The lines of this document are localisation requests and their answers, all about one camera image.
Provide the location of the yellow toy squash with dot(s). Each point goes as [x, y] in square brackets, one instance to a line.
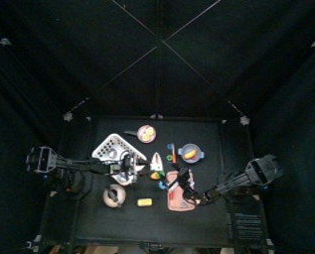
[153, 176]

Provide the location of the red orange toy stick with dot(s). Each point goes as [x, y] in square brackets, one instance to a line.
[173, 152]

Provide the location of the dark green squash slice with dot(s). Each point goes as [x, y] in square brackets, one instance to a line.
[161, 173]

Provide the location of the grey toy pot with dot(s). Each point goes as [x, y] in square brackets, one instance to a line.
[191, 153]

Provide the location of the toy pan with eggs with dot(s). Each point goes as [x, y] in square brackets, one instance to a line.
[147, 133]

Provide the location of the blue toy piece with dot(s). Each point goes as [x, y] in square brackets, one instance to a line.
[163, 185]

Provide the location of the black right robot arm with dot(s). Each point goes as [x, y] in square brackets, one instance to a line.
[239, 180]

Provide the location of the white printed label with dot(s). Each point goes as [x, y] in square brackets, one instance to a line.
[248, 226]

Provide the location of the yellow orange toy food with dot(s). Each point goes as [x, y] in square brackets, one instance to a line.
[189, 154]

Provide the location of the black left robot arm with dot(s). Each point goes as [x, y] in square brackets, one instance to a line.
[76, 163]

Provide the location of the yellow white toy block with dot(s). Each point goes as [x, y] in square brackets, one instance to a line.
[144, 202]

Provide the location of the vertical metal frame pole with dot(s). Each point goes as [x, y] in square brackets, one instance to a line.
[157, 59]

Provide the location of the white plastic basket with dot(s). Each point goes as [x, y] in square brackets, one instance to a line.
[113, 149]

